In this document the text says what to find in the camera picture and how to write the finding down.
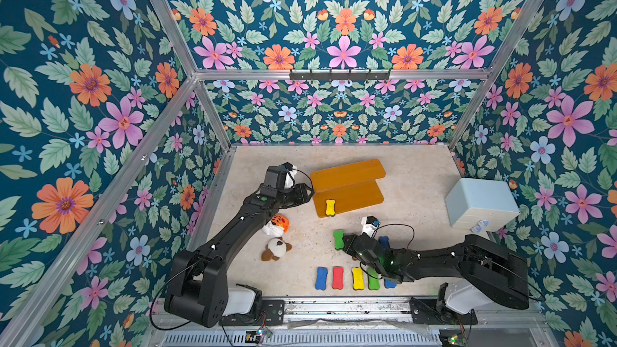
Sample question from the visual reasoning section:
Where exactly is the metal front rail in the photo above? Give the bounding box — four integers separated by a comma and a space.
141, 297, 559, 346

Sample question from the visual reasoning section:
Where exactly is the red eraser top shelf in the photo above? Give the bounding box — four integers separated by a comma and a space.
332, 266, 344, 290

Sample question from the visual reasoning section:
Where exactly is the blue eraser bottom shelf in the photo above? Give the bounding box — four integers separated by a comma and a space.
379, 236, 390, 249

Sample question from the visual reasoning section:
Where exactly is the orange tiger plush toy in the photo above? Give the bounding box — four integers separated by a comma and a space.
262, 214, 290, 238

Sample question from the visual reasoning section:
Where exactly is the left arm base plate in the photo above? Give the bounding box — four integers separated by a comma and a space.
219, 284, 285, 326

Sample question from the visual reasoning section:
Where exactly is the black wall hook rail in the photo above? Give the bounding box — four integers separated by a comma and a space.
289, 69, 391, 82

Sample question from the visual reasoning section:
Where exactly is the orange wooden two-tier shelf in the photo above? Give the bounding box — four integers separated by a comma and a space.
310, 158, 387, 218

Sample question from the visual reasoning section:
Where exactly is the green eraser bottom shelf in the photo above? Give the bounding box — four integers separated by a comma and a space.
333, 230, 345, 251

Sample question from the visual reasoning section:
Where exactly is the brown white dog plush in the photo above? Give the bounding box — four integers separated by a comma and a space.
261, 238, 292, 262

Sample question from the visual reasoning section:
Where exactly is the green eraser top shelf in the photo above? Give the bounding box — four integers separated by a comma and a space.
368, 276, 381, 291

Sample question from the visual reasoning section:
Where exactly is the light blue box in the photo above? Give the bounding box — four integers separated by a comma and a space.
445, 178, 521, 234

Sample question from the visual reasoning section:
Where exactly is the yellow eraser shelf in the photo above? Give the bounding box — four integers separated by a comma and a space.
352, 267, 366, 291
325, 199, 336, 217

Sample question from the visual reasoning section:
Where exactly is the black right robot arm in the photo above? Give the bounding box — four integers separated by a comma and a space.
342, 234, 530, 310

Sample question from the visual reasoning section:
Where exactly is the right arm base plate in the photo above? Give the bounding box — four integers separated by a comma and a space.
409, 283, 478, 325

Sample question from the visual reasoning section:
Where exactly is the yellow eraser bottom shelf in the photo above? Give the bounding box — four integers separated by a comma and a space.
325, 199, 336, 217

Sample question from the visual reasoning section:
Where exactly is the yellow eraser top shelf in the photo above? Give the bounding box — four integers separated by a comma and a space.
352, 267, 366, 291

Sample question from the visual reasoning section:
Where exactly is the green eraser shelf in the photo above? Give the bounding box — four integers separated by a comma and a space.
368, 276, 381, 291
333, 230, 345, 251

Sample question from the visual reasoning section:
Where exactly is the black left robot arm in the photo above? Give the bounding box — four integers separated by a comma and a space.
164, 162, 315, 328

